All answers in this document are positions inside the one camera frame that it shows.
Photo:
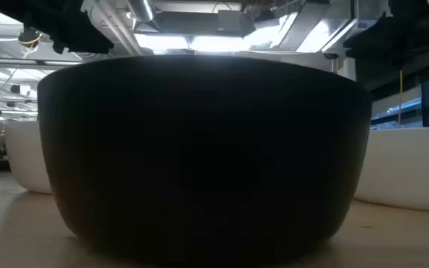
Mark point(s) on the round black ceiling device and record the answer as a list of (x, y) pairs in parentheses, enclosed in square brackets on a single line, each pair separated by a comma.
[(29, 37)]

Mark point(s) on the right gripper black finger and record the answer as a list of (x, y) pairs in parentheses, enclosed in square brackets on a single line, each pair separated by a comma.
[(378, 41)]

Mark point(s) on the white bowl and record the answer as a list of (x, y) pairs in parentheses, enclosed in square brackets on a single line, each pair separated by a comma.
[(408, 167), (26, 160)]

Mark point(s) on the dark window frame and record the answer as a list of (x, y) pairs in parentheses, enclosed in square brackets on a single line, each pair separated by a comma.
[(426, 100)]

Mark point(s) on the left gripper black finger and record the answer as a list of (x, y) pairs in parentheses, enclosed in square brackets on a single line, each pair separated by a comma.
[(84, 37)]

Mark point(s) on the grey ceiling box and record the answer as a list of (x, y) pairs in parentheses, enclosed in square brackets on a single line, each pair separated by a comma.
[(230, 21)]

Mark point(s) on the grey bowl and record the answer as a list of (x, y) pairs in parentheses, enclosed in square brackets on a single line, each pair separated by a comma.
[(199, 167)]

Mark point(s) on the silver ventilation duct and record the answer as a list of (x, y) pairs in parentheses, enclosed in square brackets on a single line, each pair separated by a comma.
[(142, 9)]

